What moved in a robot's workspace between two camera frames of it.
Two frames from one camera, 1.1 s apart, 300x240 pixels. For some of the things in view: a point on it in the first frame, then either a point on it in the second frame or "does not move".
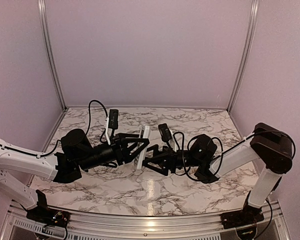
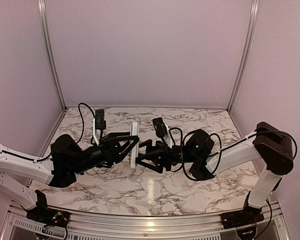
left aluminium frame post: [43, 13] does not move
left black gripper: [124, 155] does not move
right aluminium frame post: [254, 12] does not move
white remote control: [145, 133] → [134, 149]
